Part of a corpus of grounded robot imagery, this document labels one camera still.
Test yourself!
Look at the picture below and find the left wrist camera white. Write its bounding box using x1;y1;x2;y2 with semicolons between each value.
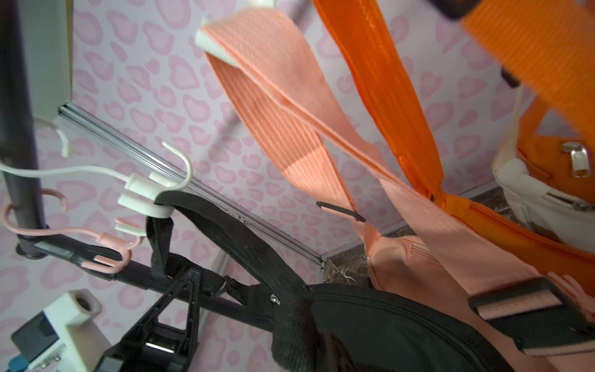
7;289;111;371

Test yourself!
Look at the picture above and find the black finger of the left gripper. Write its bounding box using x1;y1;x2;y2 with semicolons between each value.
122;268;201;353

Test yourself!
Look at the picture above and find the pink multi-prong hook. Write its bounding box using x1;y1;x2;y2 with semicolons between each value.
1;204;151;280

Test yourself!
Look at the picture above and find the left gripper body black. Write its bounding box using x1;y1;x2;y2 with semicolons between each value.
95;322;195;372

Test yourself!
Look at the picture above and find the pink sling bag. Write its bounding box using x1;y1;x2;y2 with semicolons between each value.
205;9;594;371

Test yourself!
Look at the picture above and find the black clothes rack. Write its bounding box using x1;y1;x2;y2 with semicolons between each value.
1;1;274;332

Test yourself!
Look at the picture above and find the black sling bag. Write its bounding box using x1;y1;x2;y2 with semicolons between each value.
156;191;511;371

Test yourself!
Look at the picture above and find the white orange sling bag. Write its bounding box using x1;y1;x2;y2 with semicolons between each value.
491;87;594;253

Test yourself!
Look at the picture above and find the orange bag thin strap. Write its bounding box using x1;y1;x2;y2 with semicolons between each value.
517;95;595;206

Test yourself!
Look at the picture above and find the orange sling bag front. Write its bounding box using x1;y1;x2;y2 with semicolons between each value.
315;1;594;295

